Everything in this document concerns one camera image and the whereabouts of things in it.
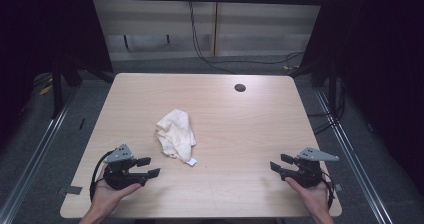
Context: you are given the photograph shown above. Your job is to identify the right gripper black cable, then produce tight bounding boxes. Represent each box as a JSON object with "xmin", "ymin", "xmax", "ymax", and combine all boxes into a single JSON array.
[{"xmin": 320, "ymin": 170, "xmax": 336, "ymax": 210}]

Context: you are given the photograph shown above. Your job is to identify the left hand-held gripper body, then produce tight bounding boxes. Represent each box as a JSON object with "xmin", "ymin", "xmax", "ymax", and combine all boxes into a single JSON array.
[{"xmin": 102, "ymin": 143, "xmax": 150, "ymax": 191}]

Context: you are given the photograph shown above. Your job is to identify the metal floor rail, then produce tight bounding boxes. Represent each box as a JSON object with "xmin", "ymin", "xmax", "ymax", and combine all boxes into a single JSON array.
[
  {"xmin": 0, "ymin": 83, "xmax": 81, "ymax": 224},
  {"xmin": 314, "ymin": 89, "xmax": 395, "ymax": 224}
]

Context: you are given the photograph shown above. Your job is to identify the person's left hand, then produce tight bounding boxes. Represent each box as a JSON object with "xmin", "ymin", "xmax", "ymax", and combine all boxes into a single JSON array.
[{"xmin": 89, "ymin": 165, "xmax": 143, "ymax": 216}]

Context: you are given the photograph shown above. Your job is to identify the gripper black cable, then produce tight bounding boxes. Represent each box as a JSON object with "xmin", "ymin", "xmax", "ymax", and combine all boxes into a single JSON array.
[
  {"xmin": 88, "ymin": 149, "xmax": 116, "ymax": 203},
  {"xmin": 320, "ymin": 170, "xmax": 336, "ymax": 210}
]

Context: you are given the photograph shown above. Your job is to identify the grey tape piece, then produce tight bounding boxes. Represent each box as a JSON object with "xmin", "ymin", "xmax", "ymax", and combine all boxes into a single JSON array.
[{"xmin": 65, "ymin": 185, "xmax": 84, "ymax": 196}]

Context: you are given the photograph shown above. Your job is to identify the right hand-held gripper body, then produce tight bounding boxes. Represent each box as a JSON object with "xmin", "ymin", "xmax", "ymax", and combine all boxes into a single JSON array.
[{"xmin": 280, "ymin": 146, "xmax": 340, "ymax": 189}]

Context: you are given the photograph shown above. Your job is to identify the black wall cable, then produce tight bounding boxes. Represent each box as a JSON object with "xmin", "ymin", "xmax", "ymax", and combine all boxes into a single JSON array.
[{"xmin": 187, "ymin": 0, "xmax": 305, "ymax": 76}]

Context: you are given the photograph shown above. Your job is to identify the black curtain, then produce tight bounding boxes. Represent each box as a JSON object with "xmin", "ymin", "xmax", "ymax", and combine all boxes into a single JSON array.
[
  {"xmin": 289, "ymin": 0, "xmax": 424, "ymax": 188},
  {"xmin": 0, "ymin": 0, "xmax": 114, "ymax": 145}
]

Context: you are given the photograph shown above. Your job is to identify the white cloth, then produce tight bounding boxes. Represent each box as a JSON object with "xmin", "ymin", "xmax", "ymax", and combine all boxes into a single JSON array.
[{"xmin": 155, "ymin": 108, "xmax": 198, "ymax": 167}]

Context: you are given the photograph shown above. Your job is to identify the black floor cables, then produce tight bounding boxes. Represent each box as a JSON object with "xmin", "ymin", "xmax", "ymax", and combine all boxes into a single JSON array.
[{"xmin": 307, "ymin": 83, "xmax": 347, "ymax": 136}]

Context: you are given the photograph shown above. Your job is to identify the person's right hand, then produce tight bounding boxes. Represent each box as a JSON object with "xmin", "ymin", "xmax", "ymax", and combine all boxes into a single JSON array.
[{"xmin": 284, "ymin": 176, "xmax": 331, "ymax": 216}]

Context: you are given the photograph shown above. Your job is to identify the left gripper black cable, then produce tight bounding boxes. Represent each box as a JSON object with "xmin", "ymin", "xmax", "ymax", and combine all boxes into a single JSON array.
[{"xmin": 88, "ymin": 149, "xmax": 116, "ymax": 203}]

